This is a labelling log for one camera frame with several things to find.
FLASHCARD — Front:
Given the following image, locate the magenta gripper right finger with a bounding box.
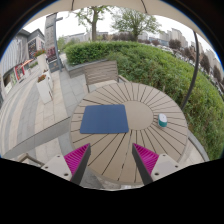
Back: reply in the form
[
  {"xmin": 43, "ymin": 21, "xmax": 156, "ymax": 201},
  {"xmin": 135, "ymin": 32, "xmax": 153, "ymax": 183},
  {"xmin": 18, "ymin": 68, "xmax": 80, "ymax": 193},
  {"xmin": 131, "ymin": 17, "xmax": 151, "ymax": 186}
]
[{"xmin": 131, "ymin": 143, "xmax": 183, "ymax": 186}]

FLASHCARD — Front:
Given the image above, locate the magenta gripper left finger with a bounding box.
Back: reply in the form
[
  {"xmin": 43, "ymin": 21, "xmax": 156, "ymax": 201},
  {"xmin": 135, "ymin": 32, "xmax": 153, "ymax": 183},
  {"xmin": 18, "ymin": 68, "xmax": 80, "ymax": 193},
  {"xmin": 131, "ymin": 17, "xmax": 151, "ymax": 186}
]
[{"xmin": 42, "ymin": 143, "xmax": 92, "ymax": 186}]

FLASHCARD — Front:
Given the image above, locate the white teal computer mouse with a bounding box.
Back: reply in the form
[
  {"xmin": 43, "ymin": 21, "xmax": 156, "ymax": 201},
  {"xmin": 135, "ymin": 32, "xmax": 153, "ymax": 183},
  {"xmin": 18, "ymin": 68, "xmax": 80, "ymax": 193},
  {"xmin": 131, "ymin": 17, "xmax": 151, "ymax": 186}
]
[{"xmin": 158, "ymin": 113, "xmax": 168, "ymax": 127}]

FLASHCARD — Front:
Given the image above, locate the blue mouse pad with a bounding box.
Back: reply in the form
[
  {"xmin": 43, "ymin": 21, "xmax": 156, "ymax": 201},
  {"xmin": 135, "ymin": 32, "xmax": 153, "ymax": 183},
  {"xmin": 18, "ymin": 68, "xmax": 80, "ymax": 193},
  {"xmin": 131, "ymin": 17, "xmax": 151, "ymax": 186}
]
[{"xmin": 80, "ymin": 104, "xmax": 129, "ymax": 134}]

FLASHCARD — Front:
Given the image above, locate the grey bench edge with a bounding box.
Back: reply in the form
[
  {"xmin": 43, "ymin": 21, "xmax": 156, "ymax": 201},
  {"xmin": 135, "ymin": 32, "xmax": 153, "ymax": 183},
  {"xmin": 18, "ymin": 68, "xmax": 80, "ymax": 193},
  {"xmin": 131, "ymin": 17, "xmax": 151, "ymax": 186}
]
[{"xmin": 3, "ymin": 118, "xmax": 70, "ymax": 159}]

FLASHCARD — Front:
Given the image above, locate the round slatted wooden table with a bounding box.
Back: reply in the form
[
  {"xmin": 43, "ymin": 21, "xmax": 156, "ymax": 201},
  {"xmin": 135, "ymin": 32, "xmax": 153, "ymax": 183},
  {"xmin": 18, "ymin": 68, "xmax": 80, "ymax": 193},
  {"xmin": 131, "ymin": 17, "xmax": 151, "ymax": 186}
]
[{"xmin": 70, "ymin": 83, "xmax": 188, "ymax": 184}]

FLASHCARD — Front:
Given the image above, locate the white planter box near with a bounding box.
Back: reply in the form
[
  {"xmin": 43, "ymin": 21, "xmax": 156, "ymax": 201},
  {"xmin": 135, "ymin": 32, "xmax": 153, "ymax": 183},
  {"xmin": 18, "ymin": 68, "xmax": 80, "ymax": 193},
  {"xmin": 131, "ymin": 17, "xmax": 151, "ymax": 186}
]
[{"xmin": 36, "ymin": 74, "xmax": 53, "ymax": 104}]

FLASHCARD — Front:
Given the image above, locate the white planter box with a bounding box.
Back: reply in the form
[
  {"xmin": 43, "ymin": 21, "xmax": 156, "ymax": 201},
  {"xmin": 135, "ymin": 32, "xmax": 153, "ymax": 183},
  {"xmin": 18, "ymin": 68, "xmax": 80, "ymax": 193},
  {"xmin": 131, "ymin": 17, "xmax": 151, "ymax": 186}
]
[
  {"xmin": 34, "ymin": 49, "xmax": 48, "ymax": 72},
  {"xmin": 36, "ymin": 74, "xmax": 53, "ymax": 104}
]

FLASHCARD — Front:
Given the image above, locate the green hedge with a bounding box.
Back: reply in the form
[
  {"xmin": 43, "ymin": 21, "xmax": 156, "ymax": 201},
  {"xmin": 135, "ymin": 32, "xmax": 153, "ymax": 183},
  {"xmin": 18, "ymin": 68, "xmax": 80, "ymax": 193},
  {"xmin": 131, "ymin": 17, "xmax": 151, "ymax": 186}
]
[{"xmin": 64, "ymin": 41, "xmax": 224, "ymax": 160}]

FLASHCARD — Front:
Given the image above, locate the wicker outdoor chair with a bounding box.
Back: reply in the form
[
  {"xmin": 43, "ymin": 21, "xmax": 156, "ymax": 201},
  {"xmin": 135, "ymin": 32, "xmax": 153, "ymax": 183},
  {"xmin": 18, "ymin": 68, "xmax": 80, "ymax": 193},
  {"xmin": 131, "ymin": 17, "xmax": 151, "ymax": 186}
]
[{"xmin": 84, "ymin": 61, "xmax": 127, "ymax": 87}]

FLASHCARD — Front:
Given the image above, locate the tall signboard pillar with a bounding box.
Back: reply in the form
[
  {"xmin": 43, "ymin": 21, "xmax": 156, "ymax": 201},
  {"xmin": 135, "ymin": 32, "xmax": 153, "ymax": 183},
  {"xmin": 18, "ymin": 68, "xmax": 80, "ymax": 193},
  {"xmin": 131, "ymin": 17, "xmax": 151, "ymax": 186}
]
[{"xmin": 45, "ymin": 13, "xmax": 62, "ymax": 72}]

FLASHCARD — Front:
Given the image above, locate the white planter box far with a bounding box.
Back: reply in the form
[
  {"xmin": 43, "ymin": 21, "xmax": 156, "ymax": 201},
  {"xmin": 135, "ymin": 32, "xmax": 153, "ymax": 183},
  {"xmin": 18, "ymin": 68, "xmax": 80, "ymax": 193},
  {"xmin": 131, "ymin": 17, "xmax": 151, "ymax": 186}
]
[{"xmin": 34, "ymin": 49, "xmax": 48, "ymax": 72}]

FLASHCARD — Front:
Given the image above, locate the dark umbrella pole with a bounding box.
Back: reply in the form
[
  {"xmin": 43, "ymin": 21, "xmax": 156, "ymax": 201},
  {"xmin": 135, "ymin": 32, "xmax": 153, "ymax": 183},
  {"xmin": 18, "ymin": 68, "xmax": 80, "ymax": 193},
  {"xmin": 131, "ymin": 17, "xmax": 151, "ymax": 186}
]
[{"xmin": 180, "ymin": 30, "xmax": 200, "ymax": 111}]

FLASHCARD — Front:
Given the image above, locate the beige patio umbrella canopy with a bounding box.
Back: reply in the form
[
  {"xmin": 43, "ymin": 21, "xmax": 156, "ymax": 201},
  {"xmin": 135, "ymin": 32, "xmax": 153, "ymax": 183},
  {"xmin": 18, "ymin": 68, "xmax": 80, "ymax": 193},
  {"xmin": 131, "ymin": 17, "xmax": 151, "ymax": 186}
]
[{"xmin": 23, "ymin": 0, "xmax": 214, "ymax": 44}]

